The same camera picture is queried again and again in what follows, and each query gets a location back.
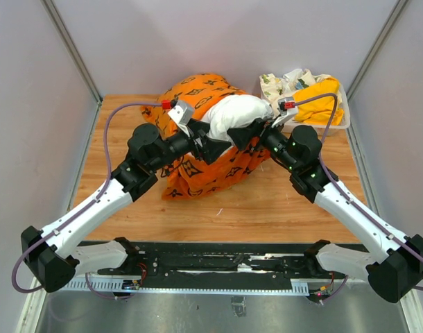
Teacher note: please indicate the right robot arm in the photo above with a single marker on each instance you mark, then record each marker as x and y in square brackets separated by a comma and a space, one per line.
[393, 261]

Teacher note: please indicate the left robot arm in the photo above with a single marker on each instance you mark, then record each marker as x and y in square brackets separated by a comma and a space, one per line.
[54, 254]

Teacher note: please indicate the aluminium frame post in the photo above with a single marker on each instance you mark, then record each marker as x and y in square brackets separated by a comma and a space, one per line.
[60, 26]
[391, 21]

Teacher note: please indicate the left aluminium frame post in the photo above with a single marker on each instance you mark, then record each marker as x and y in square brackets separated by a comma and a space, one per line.
[60, 26]

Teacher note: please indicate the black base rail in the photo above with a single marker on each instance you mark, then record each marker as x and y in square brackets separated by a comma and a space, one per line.
[220, 266]

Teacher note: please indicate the yellow cloth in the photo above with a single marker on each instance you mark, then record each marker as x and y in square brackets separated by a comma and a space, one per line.
[318, 112]

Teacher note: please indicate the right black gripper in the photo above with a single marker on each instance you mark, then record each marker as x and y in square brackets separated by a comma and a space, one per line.
[242, 135]

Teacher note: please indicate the white printed cloth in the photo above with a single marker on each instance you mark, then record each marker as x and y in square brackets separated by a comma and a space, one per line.
[274, 88]

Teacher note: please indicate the right aluminium frame post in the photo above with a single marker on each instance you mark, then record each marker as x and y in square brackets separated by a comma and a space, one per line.
[391, 21]

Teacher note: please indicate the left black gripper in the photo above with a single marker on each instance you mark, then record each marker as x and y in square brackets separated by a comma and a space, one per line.
[211, 149]

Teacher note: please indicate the orange patterned pillowcase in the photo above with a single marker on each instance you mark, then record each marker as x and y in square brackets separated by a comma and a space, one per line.
[190, 178]

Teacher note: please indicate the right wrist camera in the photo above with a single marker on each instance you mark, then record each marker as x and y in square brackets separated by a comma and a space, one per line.
[284, 110]

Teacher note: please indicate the white slotted cable duct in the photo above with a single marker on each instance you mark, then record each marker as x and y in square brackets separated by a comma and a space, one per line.
[121, 285]

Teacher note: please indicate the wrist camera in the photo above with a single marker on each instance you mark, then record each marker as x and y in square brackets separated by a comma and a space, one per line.
[180, 112]
[284, 110]

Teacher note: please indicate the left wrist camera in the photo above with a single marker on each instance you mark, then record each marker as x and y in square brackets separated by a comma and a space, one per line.
[180, 112]

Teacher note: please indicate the white pillow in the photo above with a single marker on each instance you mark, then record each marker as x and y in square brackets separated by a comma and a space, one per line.
[235, 111]

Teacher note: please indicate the white plastic basket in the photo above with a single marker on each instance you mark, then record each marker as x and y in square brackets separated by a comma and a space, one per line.
[320, 129]

